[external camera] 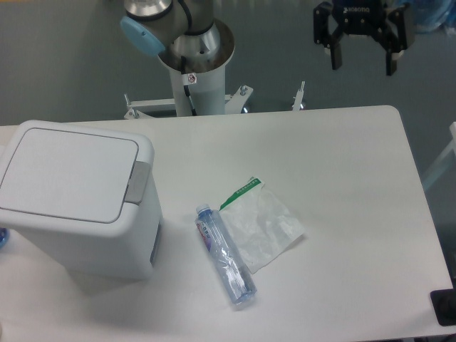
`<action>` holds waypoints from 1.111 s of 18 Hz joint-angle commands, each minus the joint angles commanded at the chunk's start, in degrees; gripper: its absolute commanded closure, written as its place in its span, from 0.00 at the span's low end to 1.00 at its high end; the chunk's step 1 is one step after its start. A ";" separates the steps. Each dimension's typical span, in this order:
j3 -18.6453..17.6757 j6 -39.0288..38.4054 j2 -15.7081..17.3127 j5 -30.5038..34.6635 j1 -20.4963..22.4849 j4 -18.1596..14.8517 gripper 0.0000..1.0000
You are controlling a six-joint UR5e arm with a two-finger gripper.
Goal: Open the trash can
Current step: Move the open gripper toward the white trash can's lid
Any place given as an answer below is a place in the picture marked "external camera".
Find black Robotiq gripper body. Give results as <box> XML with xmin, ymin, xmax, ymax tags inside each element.
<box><xmin>331</xmin><ymin>1</ymin><xmax>392</xmax><ymax>40</ymax></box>

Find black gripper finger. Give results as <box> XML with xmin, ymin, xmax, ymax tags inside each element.
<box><xmin>313</xmin><ymin>1</ymin><xmax>351</xmax><ymax>70</ymax></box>
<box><xmin>370</xmin><ymin>3</ymin><xmax>415</xmax><ymax>76</ymax></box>

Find white push-lid trash can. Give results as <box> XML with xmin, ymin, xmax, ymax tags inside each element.
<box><xmin>1</xmin><ymin>120</ymin><xmax>162</xmax><ymax>279</ymax></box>

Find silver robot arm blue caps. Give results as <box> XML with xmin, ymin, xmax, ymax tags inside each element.
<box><xmin>120</xmin><ymin>1</ymin><xmax>415</xmax><ymax>76</ymax></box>

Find blue object behind trash can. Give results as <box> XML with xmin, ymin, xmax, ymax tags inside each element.
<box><xmin>0</xmin><ymin>228</ymin><xmax>9</xmax><ymax>248</ymax></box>

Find blue plastic bag on floor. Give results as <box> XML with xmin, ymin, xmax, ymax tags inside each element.
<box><xmin>408</xmin><ymin>0</ymin><xmax>455</xmax><ymax>33</ymax></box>

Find crumpled white plastic bag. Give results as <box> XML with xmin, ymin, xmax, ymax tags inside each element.
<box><xmin>219</xmin><ymin>177</ymin><xmax>305</xmax><ymax>274</ymax></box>

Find clear plastic water bottle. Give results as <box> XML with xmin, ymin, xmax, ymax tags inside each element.
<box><xmin>195</xmin><ymin>204</ymin><xmax>257</xmax><ymax>310</ymax></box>

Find black device at table edge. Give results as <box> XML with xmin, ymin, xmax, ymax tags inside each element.
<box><xmin>430</xmin><ymin>289</ymin><xmax>455</xmax><ymax>326</ymax></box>

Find white frame at right edge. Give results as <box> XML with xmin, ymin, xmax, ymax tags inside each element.
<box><xmin>422</xmin><ymin>122</ymin><xmax>455</xmax><ymax>192</ymax></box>

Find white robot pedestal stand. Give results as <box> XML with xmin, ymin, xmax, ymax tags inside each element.
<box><xmin>123</xmin><ymin>18</ymin><xmax>307</xmax><ymax>120</ymax></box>

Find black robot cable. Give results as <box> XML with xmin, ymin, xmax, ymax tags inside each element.
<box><xmin>180</xmin><ymin>56</ymin><xmax>198</xmax><ymax>117</ymax></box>

